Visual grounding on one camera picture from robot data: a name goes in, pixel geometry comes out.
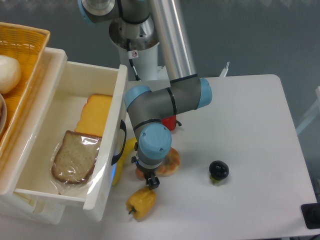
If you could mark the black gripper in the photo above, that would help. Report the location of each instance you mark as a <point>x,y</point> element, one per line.
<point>151,180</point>

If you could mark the brown egg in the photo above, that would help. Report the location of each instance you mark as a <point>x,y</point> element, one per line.
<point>139,174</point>

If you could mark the yellow bell pepper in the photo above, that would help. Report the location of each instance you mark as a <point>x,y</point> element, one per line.
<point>141,202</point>

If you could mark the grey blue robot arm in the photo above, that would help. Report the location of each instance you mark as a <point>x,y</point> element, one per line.
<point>138,25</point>

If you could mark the yellow banana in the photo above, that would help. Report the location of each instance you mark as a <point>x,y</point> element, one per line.
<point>128,149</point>

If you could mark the red bell pepper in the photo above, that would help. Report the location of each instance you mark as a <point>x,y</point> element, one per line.
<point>171,122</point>

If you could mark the dark purple mangosteen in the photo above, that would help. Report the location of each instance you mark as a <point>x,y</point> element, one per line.
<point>219,171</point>

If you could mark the wrapped brown bread slice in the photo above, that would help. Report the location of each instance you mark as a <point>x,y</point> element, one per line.
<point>76,158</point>

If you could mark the orange cake slice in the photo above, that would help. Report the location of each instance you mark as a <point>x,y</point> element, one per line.
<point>94,115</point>

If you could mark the white plastic drawer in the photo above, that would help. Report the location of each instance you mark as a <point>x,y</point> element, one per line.
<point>78,82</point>

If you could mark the white drawer cabinet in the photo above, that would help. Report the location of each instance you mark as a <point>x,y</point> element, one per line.
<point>22,140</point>

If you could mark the black device at edge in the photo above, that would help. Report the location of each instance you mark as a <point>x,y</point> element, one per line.
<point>311,215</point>

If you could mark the bowl rim at left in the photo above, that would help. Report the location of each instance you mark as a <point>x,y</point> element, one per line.
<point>3,114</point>

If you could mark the white bun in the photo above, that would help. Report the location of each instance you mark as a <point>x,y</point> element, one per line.
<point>10,73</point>

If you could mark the yellow wicker basket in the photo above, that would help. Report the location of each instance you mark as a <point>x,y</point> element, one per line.
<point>26,44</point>

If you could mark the black drawer handle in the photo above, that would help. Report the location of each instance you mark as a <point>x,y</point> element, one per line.
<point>121,143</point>

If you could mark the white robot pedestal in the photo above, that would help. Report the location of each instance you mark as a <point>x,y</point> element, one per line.
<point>146,64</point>

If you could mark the white frame at right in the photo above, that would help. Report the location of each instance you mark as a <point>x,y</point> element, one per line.
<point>312,112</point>

